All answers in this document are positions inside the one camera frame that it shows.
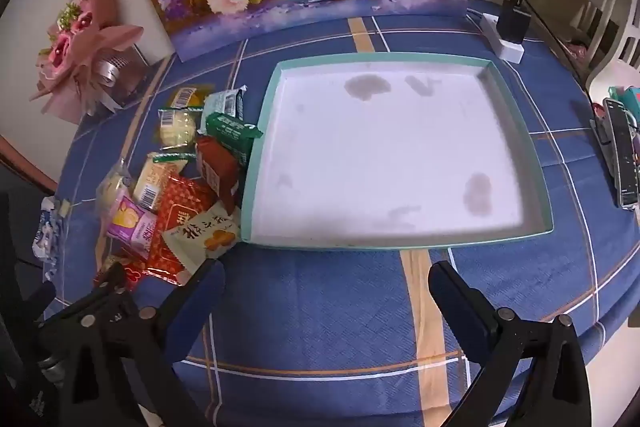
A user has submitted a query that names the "red snack packet nut picture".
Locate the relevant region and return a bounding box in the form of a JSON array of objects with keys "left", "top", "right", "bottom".
[{"left": 92, "top": 254, "right": 151, "bottom": 293}]

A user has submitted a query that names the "dark green snack packet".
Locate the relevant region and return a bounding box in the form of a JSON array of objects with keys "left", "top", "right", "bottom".
[{"left": 205, "top": 111, "right": 264, "bottom": 166}]

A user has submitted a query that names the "orange-brown snack packet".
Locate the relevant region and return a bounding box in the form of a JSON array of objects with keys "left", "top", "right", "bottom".
[{"left": 194, "top": 134, "right": 247, "bottom": 214}]

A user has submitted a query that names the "blue plaid tablecloth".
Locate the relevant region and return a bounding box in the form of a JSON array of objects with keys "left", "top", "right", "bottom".
[{"left": 42, "top": 0, "right": 640, "bottom": 427}]

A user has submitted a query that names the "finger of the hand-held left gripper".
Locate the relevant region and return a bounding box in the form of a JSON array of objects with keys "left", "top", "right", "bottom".
[{"left": 60, "top": 263, "right": 130, "bottom": 320}]

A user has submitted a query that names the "white power strip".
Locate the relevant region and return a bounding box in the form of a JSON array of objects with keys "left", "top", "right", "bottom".
[{"left": 480, "top": 11, "right": 525, "bottom": 64}]

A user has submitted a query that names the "crumpled white blue wrapper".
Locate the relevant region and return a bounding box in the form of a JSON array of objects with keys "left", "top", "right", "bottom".
[{"left": 31, "top": 197, "right": 66, "bottom": 282}]

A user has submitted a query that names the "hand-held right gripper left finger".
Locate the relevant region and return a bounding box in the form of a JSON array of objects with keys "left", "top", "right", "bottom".
[{"left": 60, "top": 259, "right": 226, "bottom": 427}]

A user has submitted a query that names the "clear cake packet green trim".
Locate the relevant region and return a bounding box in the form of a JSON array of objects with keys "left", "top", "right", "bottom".
[{"left": 158, "top": 106, "right": 199, "bottom": 152}]

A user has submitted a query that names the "beige snack packet with barcode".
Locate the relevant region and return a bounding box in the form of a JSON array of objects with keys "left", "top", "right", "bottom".
[{"left": 131, "top": 152, "right": 187, "bottom": 214}]

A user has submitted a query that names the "red patterned snack packet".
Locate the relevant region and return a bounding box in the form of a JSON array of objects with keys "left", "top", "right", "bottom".
[{"left": 142, "top": 174, "right": 217, "bottom": 284}]

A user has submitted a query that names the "black charger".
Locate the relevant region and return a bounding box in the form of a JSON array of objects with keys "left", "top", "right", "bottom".
[{"left": 496, "top": 0, "right": 532, "bottom": 44}]

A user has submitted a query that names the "white snack packet cookie picture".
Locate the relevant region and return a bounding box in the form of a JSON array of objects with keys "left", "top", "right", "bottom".
[{"left": 161, "top": 202, "right": 242, "bottom": 277}]

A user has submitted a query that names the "teal rimmed white tray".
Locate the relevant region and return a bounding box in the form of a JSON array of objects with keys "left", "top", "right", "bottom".
[{"left": 240, "top": 53, "right": 555, "bottom": 252}]

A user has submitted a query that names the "pink purple snack packet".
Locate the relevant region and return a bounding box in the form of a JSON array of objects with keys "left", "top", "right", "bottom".
[{"left": 106, "top": 194, "right": 159, "bottom": 261}]

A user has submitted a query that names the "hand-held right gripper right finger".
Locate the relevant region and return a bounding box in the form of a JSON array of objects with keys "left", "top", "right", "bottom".
[{"left": 428, "top": 261, "right": 601, "bottom": 427}]

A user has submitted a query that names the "yellow snack packet with barcode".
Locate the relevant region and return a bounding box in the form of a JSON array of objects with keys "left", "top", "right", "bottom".
[{"left": 166, "top": 86, "right": 213, "bottom": 112}]

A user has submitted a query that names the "light green snack packet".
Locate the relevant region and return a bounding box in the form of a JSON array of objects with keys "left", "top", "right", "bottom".
[{"left": 201, "top": 86, "right": 249, "bottom": 128}]

